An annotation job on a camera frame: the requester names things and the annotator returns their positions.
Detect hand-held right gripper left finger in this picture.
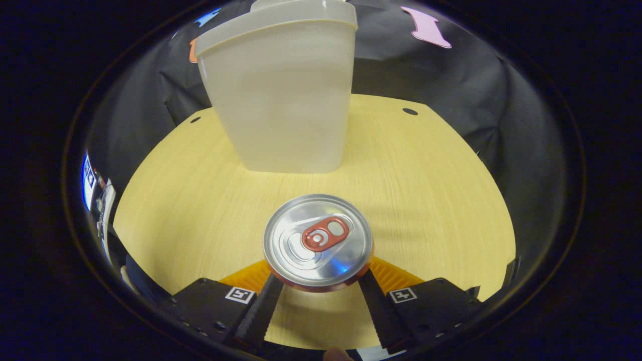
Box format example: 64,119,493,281
167,259,286,352

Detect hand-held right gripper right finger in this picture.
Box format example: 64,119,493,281
357,256,482,351

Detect red pop can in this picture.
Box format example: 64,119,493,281
263,194,375,293

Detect white desktop garbage bin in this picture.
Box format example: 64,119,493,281
194,0,358,174

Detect lit display screen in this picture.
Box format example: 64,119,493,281
82,150,98,211

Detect black backdrop cloth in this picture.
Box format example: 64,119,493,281
85,0,567,281

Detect white device with cables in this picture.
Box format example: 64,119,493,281
95,175,117,261

